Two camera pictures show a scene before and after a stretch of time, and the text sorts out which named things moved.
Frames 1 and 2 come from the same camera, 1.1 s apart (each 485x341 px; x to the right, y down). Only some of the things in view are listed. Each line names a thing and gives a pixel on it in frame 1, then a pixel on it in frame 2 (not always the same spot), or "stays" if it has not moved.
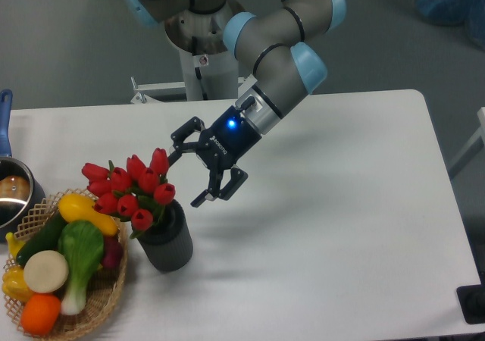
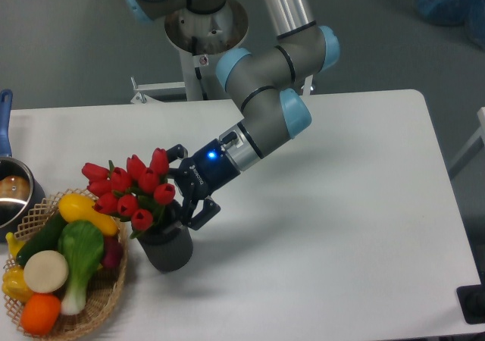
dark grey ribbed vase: x=168 y=245 stays
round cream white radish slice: x=45 y=270 stays
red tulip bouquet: x=137 y=193 stays
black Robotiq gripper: x=220 y=146 -> x=205 y=171
